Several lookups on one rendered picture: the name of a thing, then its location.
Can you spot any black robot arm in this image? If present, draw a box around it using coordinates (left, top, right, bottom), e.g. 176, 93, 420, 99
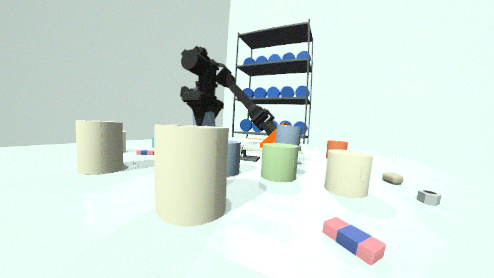
181, 45, 277, 136

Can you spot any grey hex nut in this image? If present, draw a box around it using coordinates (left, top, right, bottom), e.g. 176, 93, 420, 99
416, 189, 442, 206

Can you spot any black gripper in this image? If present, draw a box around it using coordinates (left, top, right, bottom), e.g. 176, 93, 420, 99
181, 77, 224, 126

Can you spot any pale green cylinder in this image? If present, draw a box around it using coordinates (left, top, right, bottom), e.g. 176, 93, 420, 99
261, 143, 299, 182

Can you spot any pink eraser with blue sleeve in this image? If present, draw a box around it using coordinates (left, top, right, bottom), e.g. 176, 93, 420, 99
136, 150, 154, 155
322, 217, 387, 266

